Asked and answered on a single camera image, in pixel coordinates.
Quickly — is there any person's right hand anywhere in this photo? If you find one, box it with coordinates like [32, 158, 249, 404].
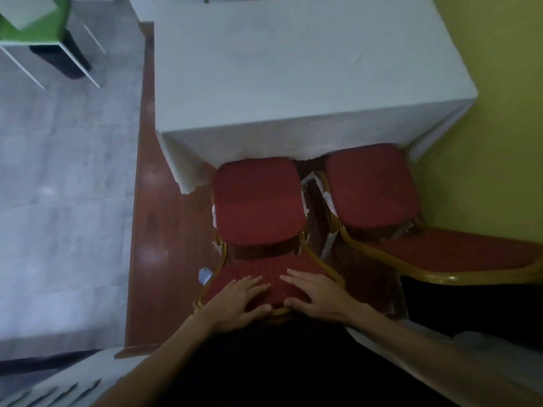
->
[279, 269, 365, 325]

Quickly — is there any person's left hand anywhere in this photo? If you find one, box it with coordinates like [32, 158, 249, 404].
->
[197, 275, 273, 335]

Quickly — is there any red gold-framed chair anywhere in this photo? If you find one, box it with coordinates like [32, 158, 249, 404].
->
[312, 142, 543, 318]
[193, 155, 347, 325]

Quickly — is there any person's left forearm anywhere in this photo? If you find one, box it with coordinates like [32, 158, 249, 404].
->
[91, 311, 221, 407]

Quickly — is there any person's right forearm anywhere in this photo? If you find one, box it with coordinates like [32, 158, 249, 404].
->
[347, 302, 543, 407]

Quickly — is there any black shirt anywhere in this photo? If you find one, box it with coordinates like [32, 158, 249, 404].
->
[157, 311, 459, 407]

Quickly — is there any table with white tablecloth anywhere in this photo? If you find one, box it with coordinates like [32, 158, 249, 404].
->
[153, 0, 479, 196]

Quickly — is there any green table with white legs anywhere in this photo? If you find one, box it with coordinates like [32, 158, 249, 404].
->
[0, 0, 107, 89]

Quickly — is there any white sheet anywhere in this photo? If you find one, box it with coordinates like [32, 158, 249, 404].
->
[0, 0, 59, 32]

